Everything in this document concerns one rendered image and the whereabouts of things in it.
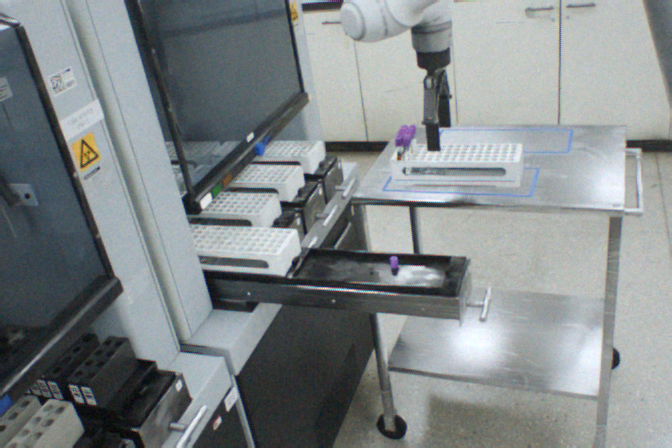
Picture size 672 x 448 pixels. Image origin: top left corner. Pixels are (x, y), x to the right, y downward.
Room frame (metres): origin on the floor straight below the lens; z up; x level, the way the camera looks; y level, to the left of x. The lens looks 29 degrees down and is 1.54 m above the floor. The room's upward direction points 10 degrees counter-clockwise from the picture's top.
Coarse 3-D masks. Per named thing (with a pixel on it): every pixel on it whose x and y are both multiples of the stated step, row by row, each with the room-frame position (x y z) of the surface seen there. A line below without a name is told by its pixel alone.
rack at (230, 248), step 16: (192, 224) 1.32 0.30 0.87; (208, 240) 1.24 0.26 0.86; (224, 240) 1.23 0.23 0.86; (240, 240) 1.23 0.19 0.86; (256, 240) 1.21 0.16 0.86; (272, 240) 1.20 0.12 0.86; (288, 240) 1.18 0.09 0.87; (208, 256) 1.24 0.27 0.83; (224, 256) 1.18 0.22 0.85; (240, 256) 1.17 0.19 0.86; (256, 256) 1.15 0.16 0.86; (272, 256) 1.14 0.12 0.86; (288, 256) 1.16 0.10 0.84; (256, 272) 1.15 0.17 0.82; (272, 272) 1.14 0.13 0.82
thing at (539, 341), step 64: (448, 128) 1.73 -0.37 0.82; (512, 128) 1.65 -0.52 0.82; (576, 128) 1.58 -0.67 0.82; (384, 192) 1.41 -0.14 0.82; (448, 192) 1.35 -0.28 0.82; (512, 192) 1.30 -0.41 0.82; (576, 192) 1.25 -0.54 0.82; (640, 192) 1.27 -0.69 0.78; (448, 320) 1.57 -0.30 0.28; (512, 320) 1.52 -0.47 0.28; (576, 320) 1.47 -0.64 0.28; (384, 384) 1.41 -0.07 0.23; (512, 384) 1.27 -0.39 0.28; (576, 384) 1.23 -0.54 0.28
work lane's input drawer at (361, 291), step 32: (320, 256) 1.20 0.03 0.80; (352, 256) 1.18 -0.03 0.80; (384, 256) 1.15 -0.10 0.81; (416, 256) 1.12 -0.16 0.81; (448, 256) 1.10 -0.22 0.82; (224, 288) 1.17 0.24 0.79; (256, 288) 1.14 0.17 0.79; (288, 288) 1.11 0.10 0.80; (320, 288) 1.08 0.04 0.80; (352, 288) 1.06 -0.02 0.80; (384, 288) 1.04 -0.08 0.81; (416, 288) 1.01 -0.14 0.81; (448, 288) 0.99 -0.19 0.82; (480, 320) 0.97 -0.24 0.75
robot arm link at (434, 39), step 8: (448, 24) 1.41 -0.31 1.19; (416, 32) 1.41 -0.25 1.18; (424, 32) 1.40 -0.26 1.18; (432, 32) 1.40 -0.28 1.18; (440, 32) 1.40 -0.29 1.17; (448, 32) 1.41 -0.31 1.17; (416, 40) 1.42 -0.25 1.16; (424, 40) 1.40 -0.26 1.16; (432, 40) 1.40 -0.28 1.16; (440, 40) 1.40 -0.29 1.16; (448, 40) 1.41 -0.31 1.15; (416, 48) 1.42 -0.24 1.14; (424, 48) 1.40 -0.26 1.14; (432, 48) 1.40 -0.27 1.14; (440, 48) 1.40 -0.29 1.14
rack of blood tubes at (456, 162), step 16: (416, 144) 1.51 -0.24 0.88; (448, 144) 1.48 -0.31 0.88; (464, 144) 1.46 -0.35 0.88; (480, 144) 1.45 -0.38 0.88; (496, 144) 1.43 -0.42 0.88; (512, 144) 1.42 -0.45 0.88; (400, 160) 1.43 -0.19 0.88; (416, 160) 1.42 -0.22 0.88; (432, 160) 1.41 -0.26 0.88; (448, 160) 1.39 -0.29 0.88; (464, 160) 1.38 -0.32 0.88; (480, 160) 1.37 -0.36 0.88; (496, 160) 1.35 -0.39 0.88; (512, 160) 1.34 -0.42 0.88; (400, 176) 1.43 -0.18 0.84; (416, 176) 1.42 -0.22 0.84; (432, 176) 1.40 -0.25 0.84; (448, 176) 1.38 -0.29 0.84; (464, 176) 1.37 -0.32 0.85; (480, 176) 1.36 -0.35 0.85; (496, 176) 1.34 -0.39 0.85; (512, 176) 1.33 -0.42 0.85
